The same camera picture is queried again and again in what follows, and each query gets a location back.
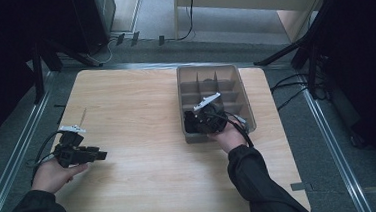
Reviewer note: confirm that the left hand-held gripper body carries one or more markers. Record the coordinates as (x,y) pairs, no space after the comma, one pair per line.
(71,156)

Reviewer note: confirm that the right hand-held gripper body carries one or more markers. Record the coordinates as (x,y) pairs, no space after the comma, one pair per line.
(212,121)

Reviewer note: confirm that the black sock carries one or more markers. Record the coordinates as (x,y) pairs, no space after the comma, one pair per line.
(190,124)

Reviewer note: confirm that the grey divided storage box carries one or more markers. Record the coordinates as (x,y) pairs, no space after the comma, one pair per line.
(187,76)

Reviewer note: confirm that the person's right hand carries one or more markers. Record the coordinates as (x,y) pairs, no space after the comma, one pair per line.
(231,138)

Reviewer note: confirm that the person's left hand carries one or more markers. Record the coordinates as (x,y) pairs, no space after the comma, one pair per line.
(52,177)

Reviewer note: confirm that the black tripod stand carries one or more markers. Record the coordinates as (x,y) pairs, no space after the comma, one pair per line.
(311,60)
(37,73)

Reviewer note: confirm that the grey tape piece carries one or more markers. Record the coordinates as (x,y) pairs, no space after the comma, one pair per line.
(300,187)

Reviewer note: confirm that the black cabinet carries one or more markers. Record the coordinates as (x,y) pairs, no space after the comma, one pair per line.
(93,19)

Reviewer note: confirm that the aluminium rail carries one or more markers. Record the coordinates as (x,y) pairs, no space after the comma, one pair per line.
(18,144)
(332,142)

